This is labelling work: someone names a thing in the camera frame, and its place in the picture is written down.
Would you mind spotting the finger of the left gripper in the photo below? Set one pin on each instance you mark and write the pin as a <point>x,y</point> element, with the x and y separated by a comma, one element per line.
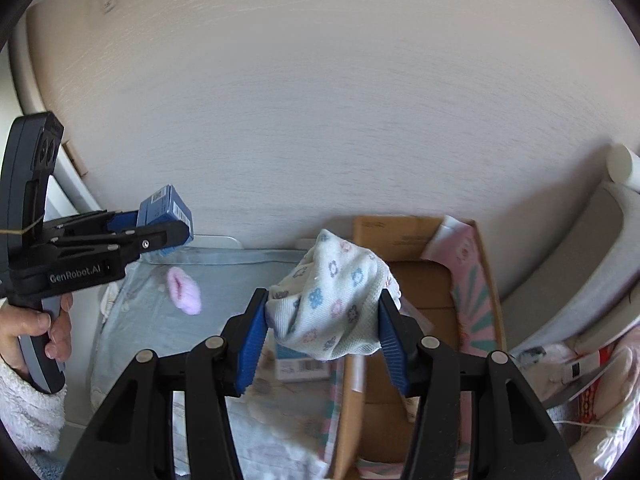
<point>95,221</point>
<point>137,240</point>

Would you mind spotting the floral blue bedsheet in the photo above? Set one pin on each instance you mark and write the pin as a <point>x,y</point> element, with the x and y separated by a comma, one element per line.
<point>279,431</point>

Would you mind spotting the pink fluffy sock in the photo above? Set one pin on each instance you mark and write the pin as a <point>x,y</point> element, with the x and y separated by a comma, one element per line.
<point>184,291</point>

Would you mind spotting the person's left hand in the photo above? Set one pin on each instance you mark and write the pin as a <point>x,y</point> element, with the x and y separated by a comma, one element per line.
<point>16,322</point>

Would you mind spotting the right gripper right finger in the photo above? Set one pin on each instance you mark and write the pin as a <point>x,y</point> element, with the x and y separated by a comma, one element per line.
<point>513,437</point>

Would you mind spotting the white cylinder cup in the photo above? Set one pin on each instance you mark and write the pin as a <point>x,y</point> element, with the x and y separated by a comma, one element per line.
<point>623,167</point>

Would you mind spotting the small blue box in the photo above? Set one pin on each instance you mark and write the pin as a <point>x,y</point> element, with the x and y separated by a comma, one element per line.
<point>165,205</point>

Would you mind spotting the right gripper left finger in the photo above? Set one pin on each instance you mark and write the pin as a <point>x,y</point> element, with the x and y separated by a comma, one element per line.
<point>130,436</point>

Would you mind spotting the white floral sock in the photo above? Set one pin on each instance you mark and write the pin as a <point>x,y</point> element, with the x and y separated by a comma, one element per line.
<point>327,307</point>

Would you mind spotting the blue white carton box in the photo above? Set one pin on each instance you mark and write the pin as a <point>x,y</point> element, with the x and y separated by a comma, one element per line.
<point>293,366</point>

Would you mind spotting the cardboard box pink outside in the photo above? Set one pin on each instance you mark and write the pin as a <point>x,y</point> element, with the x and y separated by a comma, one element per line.
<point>447,288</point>

